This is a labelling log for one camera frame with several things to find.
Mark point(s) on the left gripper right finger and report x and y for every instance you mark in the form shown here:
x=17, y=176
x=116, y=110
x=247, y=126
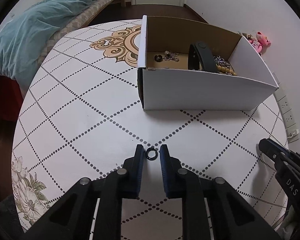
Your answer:
x=211, y=209

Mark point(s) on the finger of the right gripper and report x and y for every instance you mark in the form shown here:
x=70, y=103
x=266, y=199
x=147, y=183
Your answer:
x=274, y=151

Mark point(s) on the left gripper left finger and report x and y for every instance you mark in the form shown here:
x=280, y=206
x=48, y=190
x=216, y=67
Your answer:
x=92, y=209

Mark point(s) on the white power strip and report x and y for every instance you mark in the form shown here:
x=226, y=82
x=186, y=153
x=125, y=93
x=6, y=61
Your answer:
x=292, y=130

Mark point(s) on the patterned white tablecloth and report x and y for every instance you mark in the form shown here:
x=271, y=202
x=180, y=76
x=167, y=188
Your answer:
x=82, y=117

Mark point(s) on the pink panther plush toy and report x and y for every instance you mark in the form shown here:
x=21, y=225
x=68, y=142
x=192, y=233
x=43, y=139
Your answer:
x=259, y=41

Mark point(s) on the black smart band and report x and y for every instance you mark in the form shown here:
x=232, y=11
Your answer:
x=201, y=58

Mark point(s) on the white cardboard box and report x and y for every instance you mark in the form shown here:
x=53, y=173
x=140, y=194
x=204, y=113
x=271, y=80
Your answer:
x=243, y=80

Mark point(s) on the bed with checkered mattress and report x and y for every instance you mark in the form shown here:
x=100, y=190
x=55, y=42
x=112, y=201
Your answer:
x=65, y=30

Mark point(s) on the teal duvet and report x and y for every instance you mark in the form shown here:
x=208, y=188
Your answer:
x=23, y=39

